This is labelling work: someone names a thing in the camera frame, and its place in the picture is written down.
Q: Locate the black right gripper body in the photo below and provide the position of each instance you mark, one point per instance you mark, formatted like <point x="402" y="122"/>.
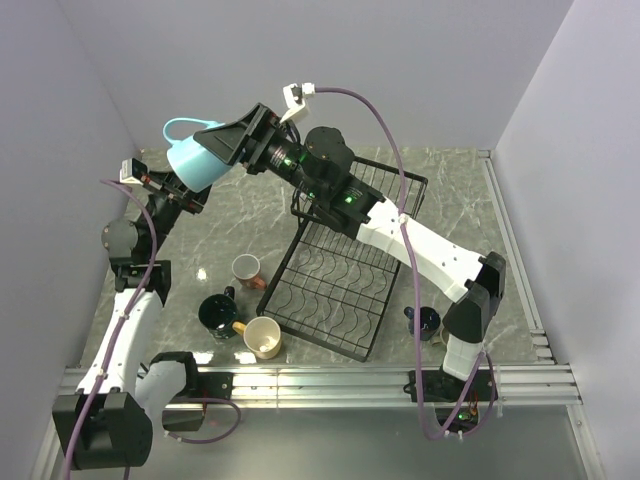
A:
<point x="273" y="151"/>

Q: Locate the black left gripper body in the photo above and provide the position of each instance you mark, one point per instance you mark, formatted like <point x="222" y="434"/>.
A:
<point x="166" y="188"/>

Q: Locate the pink mug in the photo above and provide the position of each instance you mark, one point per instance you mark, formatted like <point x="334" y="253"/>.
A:
<point x="246" y="268"/>

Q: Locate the black wire dish rack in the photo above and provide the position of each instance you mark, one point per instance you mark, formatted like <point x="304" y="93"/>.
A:
<point x="328" y="289"/>

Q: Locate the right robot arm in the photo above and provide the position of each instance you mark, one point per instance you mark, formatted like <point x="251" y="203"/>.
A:
<point x="320" y="168"/>

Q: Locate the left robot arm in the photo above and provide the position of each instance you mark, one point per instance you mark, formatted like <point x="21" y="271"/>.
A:
<point x="110" y="419"/>

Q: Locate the dark green mug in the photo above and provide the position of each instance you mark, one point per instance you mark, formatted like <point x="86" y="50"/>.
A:
<point x="217" y="313"/>

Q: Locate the cream yellow mug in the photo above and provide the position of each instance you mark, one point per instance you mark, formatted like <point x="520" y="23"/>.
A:
<point x="261" y="335"/>

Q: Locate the dark blue glazed mug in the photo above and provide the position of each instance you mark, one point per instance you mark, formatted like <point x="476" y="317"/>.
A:
<point x="430" y="321"/>

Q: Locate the grey-green ceramic mug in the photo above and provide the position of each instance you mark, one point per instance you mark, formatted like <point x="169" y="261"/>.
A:
<point x="441" y="337"/>

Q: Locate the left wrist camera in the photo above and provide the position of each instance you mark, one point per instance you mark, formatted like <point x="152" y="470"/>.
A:
<point x="132" y="172"/>

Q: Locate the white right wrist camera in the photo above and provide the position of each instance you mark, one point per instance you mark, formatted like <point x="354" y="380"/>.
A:
<point x="295" y="97"/>

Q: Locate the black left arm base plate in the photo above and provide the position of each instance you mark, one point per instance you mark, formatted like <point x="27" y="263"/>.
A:
<point x="208" y="384"/>

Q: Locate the black box under rail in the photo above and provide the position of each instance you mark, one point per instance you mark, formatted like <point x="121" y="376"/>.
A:
<point x="183" y="418"/>

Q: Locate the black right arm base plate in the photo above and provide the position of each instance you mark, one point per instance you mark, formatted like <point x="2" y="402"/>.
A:
<point x="439" y="387"/>

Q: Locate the white aluminium side rail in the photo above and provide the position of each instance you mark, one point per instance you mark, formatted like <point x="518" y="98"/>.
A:
<point x="538" y="334"/>

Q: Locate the aluminium front rail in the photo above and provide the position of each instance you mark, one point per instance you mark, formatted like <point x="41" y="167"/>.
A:
<point x="369" y="386"/>

